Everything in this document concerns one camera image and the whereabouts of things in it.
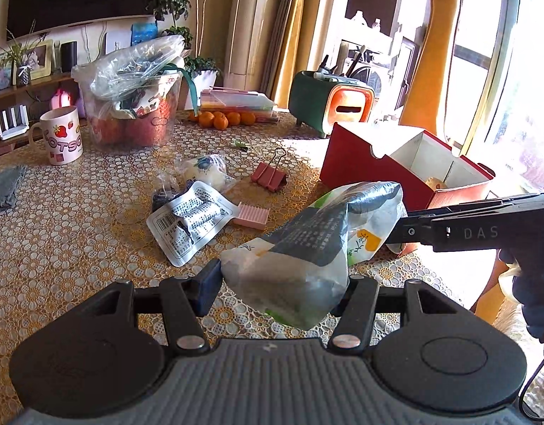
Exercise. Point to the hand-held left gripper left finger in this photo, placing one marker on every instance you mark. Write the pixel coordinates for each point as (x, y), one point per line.
(208, 285)

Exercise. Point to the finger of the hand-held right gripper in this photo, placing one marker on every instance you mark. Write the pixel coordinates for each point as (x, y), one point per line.
(484, 205)
(409, 230)

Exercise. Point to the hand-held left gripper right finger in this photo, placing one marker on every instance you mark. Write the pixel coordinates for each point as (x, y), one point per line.
(360, 301)

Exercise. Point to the white blister battery pack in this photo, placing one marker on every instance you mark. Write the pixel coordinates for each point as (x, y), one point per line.
(187, 225)

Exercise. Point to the white grey plastic snack bag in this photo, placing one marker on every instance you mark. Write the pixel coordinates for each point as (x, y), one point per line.
(298, 248)

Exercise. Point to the red cardboard box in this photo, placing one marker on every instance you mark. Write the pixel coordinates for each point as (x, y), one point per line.
(356, 159)

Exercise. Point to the dark snack packet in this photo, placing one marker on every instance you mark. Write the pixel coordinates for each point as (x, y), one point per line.
(163, 197)

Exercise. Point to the pink binder clip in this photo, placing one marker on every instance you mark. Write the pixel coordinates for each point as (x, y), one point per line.
(267, 176)

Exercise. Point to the yellow lace-covered desktop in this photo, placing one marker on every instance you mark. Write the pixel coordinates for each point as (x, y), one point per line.
(77, 239)

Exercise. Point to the person's right hand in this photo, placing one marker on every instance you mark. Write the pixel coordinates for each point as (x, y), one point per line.
(535, 305)

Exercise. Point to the pale yellow packet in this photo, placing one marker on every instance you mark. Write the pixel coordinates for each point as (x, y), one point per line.
(435, 183)

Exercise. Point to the clear packet with white bun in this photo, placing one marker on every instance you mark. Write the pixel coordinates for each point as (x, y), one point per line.
(205, 170)

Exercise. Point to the small green clip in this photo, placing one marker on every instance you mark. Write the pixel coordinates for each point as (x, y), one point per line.
(240, 144)

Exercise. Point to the window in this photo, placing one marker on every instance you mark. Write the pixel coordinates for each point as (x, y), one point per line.
(511, 53)

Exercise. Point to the green orange tissue box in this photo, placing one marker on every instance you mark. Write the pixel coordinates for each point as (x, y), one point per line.
(311, 102)

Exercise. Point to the orange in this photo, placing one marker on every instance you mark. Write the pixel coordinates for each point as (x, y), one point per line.
(219, 122)
(205, 118)
(248, 118)
(193, 117)
(233, 118)

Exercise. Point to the clear plastic bin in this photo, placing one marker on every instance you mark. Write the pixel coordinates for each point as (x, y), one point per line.
(130, 128)

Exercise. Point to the paint brush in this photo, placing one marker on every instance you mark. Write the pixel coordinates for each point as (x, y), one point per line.
(355, 62)

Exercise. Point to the plant in white pot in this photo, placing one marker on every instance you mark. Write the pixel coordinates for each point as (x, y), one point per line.
(203, 79)

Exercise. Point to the white strawberry print mug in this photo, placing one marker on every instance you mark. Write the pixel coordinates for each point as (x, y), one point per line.
(59, 137)

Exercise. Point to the grey cloth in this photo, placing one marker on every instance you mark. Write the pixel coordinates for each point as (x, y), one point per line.
(4, 188)

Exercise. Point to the yellow curtain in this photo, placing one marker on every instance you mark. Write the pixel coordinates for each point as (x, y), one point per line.
(294, 31)

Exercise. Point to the clear plastic bag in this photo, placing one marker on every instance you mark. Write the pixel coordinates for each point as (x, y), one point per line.
(121, 66)

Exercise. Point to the white router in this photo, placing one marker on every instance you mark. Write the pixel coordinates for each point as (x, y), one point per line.
(10, 124)

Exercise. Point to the standing air conditioner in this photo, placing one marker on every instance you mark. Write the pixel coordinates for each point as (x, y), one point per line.
(254, 22)

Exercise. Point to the blue calendar card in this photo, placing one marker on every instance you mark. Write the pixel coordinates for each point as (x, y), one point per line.
(144, 34)

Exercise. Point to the wooden cabinet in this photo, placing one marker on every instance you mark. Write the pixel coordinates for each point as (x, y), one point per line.
(32, 93)

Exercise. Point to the white board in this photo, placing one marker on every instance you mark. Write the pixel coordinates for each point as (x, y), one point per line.
(117, 40)

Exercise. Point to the black speaker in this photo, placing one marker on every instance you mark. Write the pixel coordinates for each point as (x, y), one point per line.
(69, 56)

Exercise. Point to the white photo frame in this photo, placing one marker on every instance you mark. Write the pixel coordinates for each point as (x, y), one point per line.
(39, 59)

